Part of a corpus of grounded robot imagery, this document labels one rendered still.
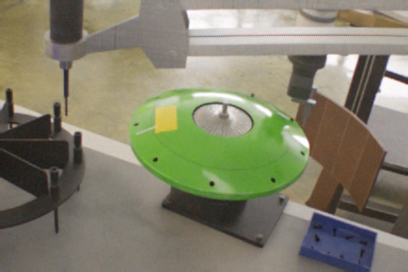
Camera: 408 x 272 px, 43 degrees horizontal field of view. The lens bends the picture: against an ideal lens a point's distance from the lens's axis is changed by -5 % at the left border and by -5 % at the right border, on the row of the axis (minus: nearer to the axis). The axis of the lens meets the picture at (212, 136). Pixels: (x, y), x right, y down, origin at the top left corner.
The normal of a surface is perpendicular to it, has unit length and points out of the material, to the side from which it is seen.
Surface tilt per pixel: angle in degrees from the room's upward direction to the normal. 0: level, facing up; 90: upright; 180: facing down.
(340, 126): 90
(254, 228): 0
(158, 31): 90
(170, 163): 24
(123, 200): 0
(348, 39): 9
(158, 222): 0
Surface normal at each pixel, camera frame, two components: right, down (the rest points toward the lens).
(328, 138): -0.79, 0.25
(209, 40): -0.02, -0.82
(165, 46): 0.02, 0.58
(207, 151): 0.06, -0.66
